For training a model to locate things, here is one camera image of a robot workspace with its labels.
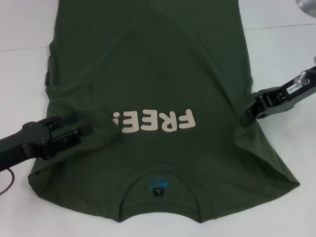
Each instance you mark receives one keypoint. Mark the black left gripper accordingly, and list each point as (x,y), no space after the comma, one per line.
(17,145)

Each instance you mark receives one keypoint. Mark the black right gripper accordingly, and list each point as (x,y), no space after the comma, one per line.
(284,98)

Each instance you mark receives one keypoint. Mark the dark green FREE t-shirt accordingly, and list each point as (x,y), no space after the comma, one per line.
(160,61)

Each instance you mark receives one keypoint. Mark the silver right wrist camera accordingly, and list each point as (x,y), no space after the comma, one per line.
(306,6)

